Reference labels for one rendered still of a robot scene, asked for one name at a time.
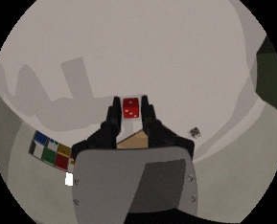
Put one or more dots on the red die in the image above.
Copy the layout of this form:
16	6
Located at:
131	108

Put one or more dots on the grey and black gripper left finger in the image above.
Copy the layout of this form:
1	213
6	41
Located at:
105	137

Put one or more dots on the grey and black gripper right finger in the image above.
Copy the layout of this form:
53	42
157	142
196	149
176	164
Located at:
158	135

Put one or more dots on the brown square mat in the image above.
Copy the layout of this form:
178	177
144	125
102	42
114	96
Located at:
136	140

